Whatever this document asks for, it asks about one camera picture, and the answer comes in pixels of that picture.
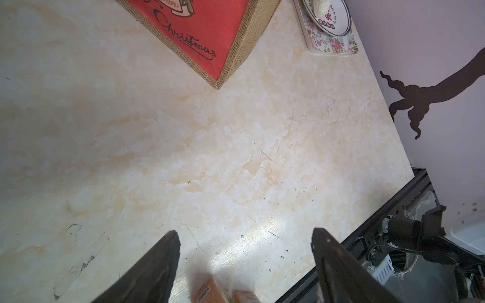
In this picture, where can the red and brown tote bag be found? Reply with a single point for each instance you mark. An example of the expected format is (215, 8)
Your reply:
(214, 38)

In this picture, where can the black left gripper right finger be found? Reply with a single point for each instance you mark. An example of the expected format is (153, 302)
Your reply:
(341, 277)

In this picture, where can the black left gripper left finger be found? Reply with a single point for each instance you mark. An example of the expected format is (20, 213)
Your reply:
(150, 279)

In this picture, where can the black cap jar rear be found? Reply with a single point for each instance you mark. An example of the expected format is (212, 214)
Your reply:
(212, 292)

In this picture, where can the floral plate with radish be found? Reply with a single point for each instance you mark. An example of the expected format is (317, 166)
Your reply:
(332, 33)

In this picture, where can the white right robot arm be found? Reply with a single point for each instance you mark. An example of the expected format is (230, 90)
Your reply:
(402, 253)

